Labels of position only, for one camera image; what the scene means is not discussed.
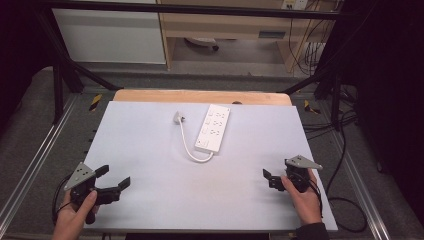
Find black curtain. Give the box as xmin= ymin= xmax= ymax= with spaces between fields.
xmin=338 ymin=0 xmax=424 ymax=229

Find white power strip cable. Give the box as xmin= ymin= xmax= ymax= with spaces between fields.
xmin=178 ymin=119 xmax=215 ymax=164

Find black floor cable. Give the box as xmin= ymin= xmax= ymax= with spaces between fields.
xmin=301 ymin=84 xmax=369 ymax=234

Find black metal frame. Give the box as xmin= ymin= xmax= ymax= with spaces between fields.
xmin=36 ymin=0 xmax=344 ymax=131

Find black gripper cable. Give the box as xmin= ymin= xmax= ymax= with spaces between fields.
xmin=309 ymin=179 xmax=325 ymax=218
xmin=51 ymin=173 xmax=73 ymax=225

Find white power strip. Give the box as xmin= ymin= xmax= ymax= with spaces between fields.
xmin=194 ymin=103 xmax=232 ymax=155

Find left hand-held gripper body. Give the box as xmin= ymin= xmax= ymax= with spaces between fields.
xmin=63 ymin=162 xmax=121 ymax=225

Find person's right hand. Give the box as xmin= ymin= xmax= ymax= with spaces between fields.
xmin=280 ymin=168 xmax=324 ymax=226

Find hanging black cables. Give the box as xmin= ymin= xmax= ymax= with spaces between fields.
xmin=287 ymin=0 xmax=336 ymax=77

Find office chair base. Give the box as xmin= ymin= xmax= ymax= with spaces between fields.
xmin=184 ymin=36 xmax=220 ymax=52

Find white wall socket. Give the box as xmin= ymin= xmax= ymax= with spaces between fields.
xmin=281 ymin=0 xmax=309 ymax=11

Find white cabinet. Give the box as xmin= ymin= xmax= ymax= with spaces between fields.
xmin=52 ymin=0 xmax=167 ymax=65

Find aluminium rail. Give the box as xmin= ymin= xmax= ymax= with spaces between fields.
xmin=328 ymin=131 xmax=392 ymax=240
xmin=0 ymin=94 xmax=80 ymax=232

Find person's left hand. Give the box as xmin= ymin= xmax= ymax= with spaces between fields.
xmin=51 ymin=189 xmax=101 ymax=240

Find wooden table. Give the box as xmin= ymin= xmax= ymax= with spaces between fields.
xmin=112 ymin=88 xmax=293 ymax=107

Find light wooden desk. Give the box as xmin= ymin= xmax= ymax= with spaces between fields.
xmin=156 ymin=0 xmax=339 ymax=73

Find yellow black tape marker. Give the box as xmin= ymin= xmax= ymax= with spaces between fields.
xmin=303 ymin=99 xmax=321 ymax=115
xmin=88 ymin=93 xmax=103 ymax=112

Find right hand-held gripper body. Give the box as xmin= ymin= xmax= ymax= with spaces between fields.
xmin=284 ymin=154 xmax=324 ymax=194

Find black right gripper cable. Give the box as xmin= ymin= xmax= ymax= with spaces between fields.
xmin=309 ymin=179 xmax=325 ymax=218

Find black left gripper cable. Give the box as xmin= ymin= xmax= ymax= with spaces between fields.
xmin=51 ymin=173 xmax=73 ymax=225

